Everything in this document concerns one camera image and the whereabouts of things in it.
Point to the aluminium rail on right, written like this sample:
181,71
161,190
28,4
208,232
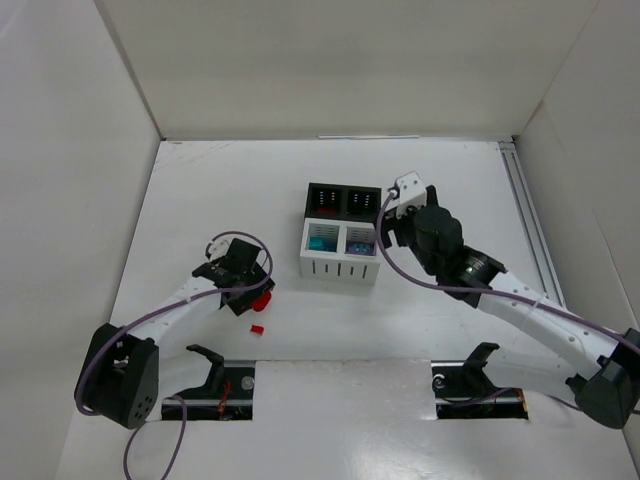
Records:
533,231

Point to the white two-compartment container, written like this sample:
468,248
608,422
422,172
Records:
339,266

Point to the black two-compartment container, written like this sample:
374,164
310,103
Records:
356,203

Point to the purple printed lego in container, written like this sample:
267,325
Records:
360,248

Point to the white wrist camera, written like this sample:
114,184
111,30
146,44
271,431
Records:
408,191
216,249

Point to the red rectangular lego brick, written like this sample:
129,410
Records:
328,211

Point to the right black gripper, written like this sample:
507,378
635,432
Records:
392,226

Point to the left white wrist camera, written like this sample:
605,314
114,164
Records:
216,249

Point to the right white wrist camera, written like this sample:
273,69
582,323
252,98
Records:
408,191

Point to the red heart-shaped lego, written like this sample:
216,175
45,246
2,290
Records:
261,303

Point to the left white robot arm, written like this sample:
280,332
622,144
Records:
129,370

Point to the teal long lego brick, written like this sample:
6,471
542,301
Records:
322,244

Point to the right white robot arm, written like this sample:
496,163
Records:
592,368

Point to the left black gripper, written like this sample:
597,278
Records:
245,298

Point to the small red lego piece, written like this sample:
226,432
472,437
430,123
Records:
257,330

